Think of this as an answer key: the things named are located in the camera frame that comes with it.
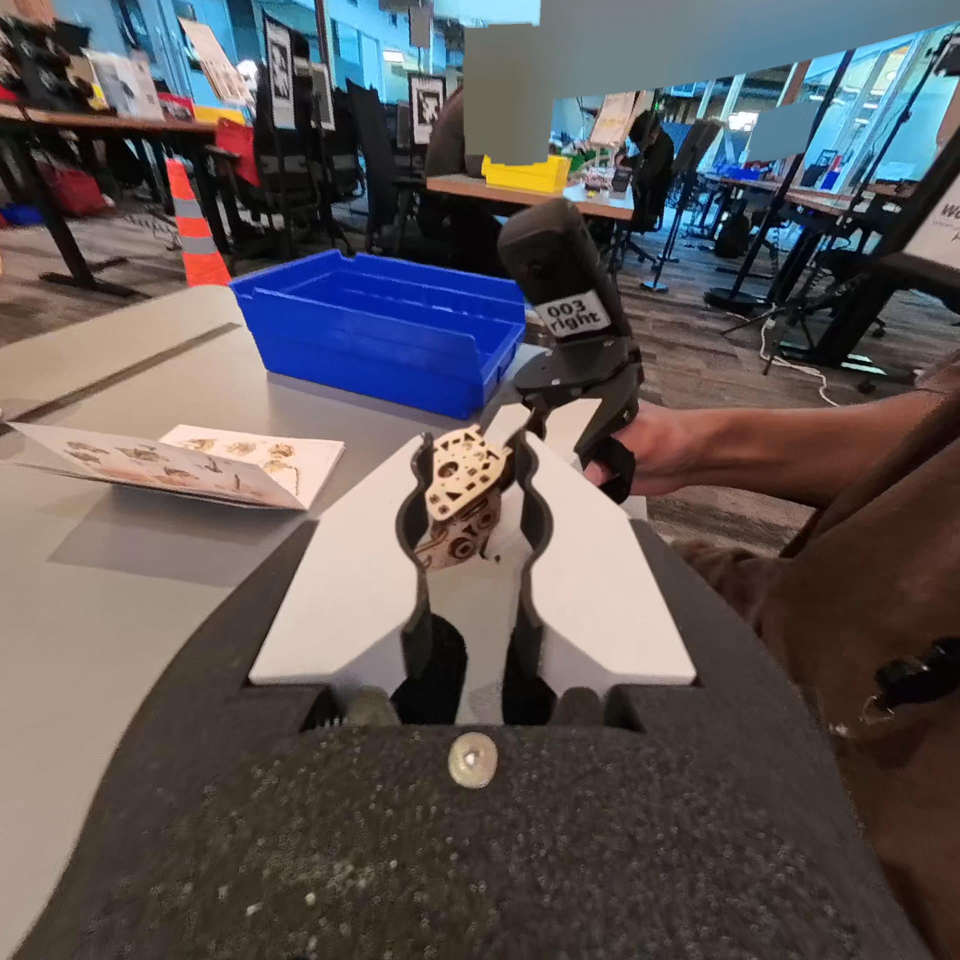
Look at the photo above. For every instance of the person's right hand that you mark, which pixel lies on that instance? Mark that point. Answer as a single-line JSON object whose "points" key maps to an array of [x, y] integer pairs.
{"points": [[660, 450]]}

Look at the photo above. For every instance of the white framed sign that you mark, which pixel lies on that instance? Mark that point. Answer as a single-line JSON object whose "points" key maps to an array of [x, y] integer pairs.
{"points": [[937, 214]]}

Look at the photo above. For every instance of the black and white marker sign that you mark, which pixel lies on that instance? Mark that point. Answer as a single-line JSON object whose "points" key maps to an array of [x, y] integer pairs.
{"points": [[279, 67], [427, 109]]}

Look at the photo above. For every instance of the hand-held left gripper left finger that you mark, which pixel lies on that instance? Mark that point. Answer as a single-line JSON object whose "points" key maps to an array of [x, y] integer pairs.
{"points": [[345, 600]]}

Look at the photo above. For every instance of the blue plastic bin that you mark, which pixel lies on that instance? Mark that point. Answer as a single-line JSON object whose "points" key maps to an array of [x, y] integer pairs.
{"points": [[382, 330]]}

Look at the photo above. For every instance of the printed instruction booklet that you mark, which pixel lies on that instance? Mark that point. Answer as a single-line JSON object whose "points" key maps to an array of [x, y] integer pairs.
{"points": [[187, 465]]}

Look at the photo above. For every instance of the wooden table with bins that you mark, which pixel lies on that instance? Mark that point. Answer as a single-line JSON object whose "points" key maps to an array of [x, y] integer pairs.
{"points": [[540, 196]]}

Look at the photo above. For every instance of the yellow plastic bin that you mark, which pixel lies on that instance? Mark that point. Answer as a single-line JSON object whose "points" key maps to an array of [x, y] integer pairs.
{"points": [[525, 174]]}

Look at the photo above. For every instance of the tan wall poster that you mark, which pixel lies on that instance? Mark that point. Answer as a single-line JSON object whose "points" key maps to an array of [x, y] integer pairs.
{"points": [[217, 64]]}

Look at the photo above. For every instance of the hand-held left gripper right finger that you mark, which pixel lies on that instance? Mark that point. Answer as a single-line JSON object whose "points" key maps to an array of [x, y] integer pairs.
{"points": [[600, 600]]}

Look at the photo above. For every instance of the orange traffic cone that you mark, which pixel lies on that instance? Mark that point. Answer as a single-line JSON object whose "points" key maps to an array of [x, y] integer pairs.
{"points": [[196, 232]]}

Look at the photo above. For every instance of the black office chair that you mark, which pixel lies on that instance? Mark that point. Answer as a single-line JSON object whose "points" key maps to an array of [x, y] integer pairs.
{"points": [[379, 165]]}

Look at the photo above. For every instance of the person's brown clothing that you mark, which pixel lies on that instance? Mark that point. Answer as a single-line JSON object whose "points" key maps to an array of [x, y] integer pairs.
{"points": [[885, 675]]}

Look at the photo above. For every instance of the wooden model assembly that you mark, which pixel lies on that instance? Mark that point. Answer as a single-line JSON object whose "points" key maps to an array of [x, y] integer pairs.
{"points": [[461, 487]]}

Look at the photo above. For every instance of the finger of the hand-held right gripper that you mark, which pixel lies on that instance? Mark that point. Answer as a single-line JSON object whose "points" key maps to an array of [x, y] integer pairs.
{"points": [[574, 424], [510, 421]]}

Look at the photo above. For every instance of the red bag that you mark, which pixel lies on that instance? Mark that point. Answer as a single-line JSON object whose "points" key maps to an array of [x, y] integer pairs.
{"points": [[73, 191]]}

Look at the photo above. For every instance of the wooden desk with black legs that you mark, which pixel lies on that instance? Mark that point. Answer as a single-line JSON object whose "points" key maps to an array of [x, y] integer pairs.
{"points": [[90, 124]]}

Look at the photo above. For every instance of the person's right forearm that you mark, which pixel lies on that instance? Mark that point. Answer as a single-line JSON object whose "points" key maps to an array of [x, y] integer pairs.
{"points": [[810, 442]]}

